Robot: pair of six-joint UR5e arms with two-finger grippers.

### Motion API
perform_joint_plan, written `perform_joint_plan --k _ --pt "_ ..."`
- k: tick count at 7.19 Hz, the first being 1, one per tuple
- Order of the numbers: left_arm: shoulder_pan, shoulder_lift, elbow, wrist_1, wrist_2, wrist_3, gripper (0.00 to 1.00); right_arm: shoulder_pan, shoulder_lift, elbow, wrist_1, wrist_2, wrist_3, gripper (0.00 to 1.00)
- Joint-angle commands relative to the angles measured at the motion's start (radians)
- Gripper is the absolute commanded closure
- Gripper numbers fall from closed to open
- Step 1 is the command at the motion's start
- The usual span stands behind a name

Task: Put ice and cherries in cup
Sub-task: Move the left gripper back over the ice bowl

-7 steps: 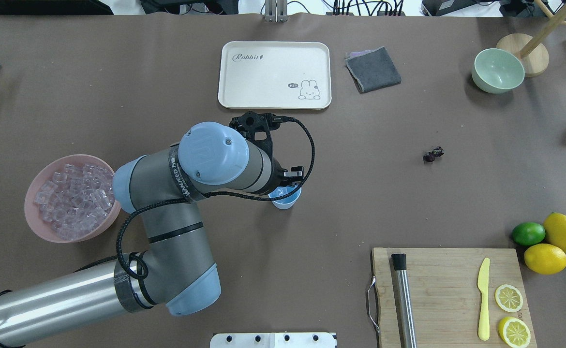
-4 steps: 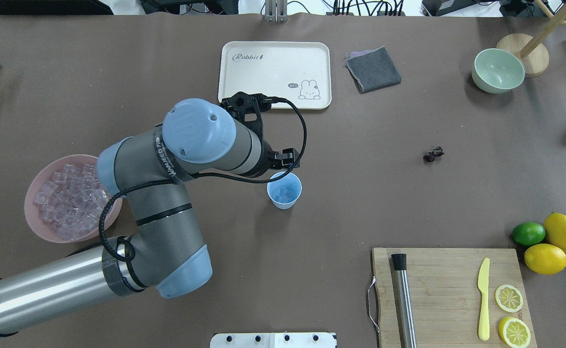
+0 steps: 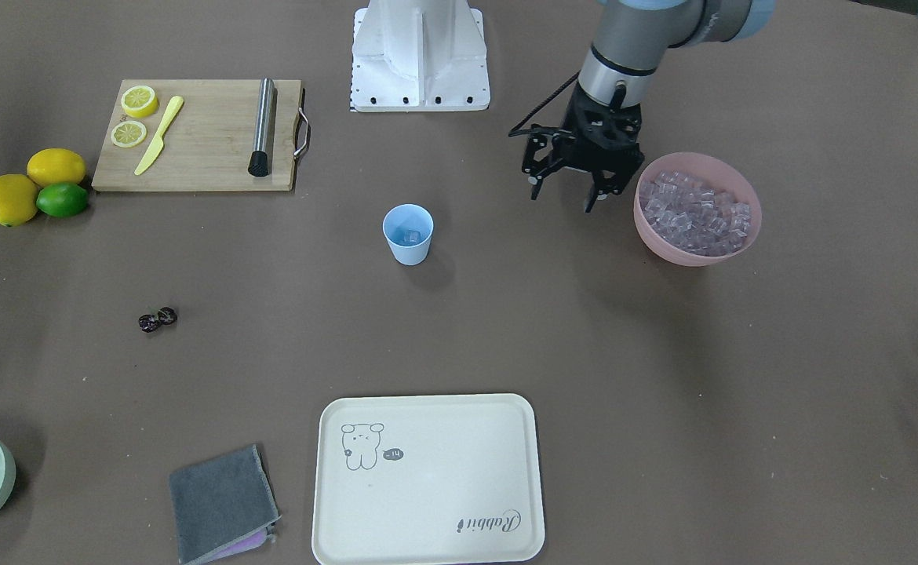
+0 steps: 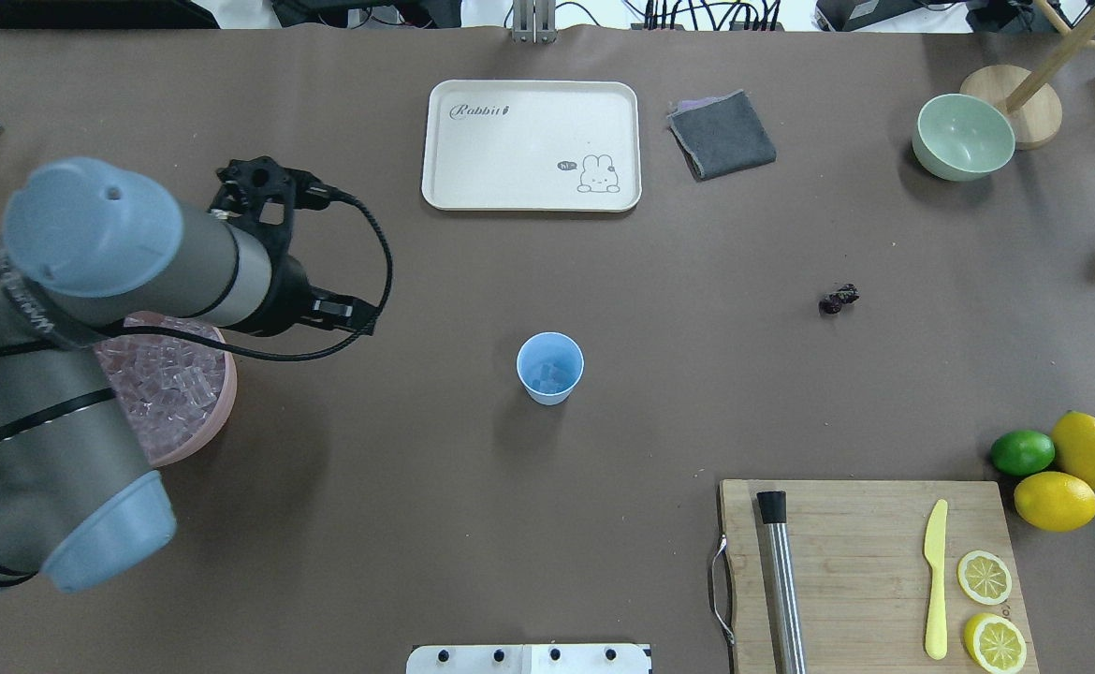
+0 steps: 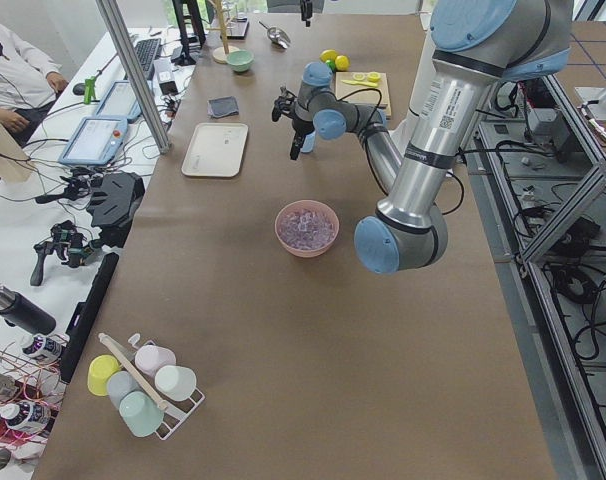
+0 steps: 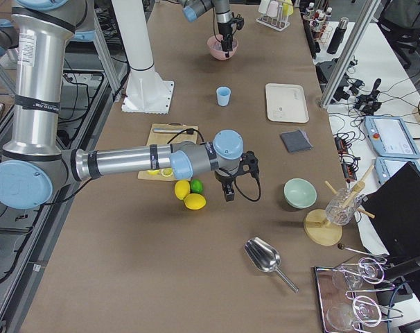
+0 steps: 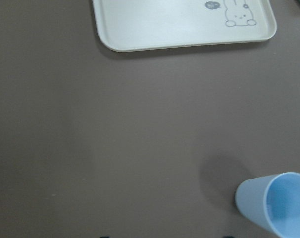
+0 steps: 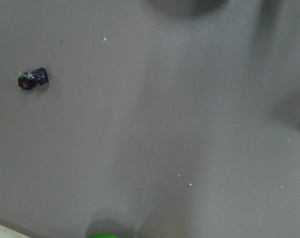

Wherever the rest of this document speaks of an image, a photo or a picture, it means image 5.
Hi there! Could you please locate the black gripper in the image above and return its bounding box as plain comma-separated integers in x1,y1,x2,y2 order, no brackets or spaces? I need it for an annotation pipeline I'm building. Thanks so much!
290,0,315,160

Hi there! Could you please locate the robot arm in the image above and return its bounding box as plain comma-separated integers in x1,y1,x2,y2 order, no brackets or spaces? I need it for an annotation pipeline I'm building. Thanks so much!
286,1,573,274

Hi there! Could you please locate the light blue plastic cup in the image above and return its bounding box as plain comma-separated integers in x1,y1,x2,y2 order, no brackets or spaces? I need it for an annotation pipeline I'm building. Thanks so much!
301,131,316,154

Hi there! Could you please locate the metal ice scoop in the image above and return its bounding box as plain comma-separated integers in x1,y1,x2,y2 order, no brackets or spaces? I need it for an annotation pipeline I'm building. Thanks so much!
258,21,291,50

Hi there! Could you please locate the pink bowl of ice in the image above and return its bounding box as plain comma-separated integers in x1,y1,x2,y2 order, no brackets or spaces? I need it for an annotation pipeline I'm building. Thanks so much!
274,200,340,258

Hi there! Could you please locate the pink cup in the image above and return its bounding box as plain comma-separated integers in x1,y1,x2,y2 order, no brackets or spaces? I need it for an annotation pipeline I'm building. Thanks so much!
134,345,176,377

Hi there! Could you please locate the white cup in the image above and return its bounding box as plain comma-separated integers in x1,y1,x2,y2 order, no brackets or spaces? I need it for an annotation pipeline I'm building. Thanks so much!
154,365,197,401

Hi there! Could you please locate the yellow cup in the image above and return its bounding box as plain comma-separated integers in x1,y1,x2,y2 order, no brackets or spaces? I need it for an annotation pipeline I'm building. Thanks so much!
87,354,121,397

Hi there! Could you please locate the grey cup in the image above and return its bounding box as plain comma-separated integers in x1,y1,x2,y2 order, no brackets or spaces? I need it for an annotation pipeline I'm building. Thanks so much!
106,370,140,409

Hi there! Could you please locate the mint green cup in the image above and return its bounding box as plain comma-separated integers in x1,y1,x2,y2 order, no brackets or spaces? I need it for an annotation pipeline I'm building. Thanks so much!
119,391,164,437

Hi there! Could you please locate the green lime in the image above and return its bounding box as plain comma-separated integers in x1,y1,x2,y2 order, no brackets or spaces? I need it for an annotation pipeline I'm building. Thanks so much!
325,59,336,73

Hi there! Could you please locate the yellow lemon far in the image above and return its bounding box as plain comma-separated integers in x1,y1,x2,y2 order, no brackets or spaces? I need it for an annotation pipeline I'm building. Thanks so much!
319,49,338,62

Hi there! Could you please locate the yellow lemon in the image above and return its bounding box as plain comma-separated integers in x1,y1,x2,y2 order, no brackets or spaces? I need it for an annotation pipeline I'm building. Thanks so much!
319,49,338,62
333,55,350,72

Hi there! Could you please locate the yellow lemon near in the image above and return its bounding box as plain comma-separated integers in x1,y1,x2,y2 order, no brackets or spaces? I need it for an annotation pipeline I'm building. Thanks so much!
333,55,350,72

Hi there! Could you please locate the wooden cutting board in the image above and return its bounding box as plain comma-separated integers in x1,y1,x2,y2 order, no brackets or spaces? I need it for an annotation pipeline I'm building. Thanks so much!
334,72,392,119

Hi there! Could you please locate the mint green bowl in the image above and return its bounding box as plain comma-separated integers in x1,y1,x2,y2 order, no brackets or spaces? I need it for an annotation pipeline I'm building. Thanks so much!
226,49,254,73

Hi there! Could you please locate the yellow plastic knife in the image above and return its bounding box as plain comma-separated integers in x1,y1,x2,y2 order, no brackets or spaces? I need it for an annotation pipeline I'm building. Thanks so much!
340,79,379,89

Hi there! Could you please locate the grey folded cloth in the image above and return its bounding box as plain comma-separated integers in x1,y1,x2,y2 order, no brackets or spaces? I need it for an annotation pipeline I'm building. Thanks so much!
208,96,239,119

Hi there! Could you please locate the wooden mug tree stand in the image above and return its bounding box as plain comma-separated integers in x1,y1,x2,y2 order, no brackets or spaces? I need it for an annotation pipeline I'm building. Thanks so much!
207,0,239,64

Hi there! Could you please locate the cream rabbit tray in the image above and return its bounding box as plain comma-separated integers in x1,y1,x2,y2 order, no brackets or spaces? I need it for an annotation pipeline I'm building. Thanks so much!
181,122,249,178

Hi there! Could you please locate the black keyboard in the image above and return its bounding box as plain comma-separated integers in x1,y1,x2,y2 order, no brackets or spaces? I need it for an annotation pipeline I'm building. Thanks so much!
134,38,162,80

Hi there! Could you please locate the blue teach pendant far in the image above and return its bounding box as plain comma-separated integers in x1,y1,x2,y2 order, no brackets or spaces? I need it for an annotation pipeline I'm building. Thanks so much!
95,80,141,123

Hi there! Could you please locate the blue teach pendant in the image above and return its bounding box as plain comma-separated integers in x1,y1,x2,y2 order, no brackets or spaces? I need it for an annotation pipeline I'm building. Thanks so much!
58,116,129,166
95,80,141,123

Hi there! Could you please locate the blue teach pendant near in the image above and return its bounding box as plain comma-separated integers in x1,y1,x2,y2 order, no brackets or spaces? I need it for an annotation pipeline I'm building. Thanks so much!
58,116,129,166

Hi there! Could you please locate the green clamp tool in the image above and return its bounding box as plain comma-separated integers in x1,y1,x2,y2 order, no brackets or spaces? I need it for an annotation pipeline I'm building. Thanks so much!
83,76,97,105

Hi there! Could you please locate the black plastic housing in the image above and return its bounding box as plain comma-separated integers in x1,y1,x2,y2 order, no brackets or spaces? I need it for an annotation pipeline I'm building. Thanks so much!
86,172,145,248

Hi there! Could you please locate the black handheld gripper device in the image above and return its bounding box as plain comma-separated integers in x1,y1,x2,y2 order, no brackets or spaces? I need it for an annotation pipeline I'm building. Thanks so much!
29,220,104,286

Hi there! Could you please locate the seated person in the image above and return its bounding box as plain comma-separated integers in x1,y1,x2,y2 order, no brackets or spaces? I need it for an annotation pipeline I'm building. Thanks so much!
0,23,68,146

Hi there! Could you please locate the black bar device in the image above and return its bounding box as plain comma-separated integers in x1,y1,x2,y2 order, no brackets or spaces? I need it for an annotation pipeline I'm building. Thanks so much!
59,253,120,384

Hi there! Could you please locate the black thermos bottle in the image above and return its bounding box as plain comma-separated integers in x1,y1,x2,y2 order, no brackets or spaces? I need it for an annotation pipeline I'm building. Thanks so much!
0,284,56,334

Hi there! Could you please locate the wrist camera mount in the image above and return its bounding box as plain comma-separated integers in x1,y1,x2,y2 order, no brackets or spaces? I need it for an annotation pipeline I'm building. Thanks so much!
271,85,297,122

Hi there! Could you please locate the aluminium frame post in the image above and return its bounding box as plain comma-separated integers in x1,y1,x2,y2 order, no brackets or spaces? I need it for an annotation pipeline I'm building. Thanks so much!
96,0,171,155

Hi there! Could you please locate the wooden rack handle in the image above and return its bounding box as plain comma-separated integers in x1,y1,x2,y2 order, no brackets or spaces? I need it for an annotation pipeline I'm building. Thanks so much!
98,332,169,411

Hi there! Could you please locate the white wire cup rack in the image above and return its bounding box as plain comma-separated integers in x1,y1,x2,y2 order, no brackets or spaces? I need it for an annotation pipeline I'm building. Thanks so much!
128,333,205,440

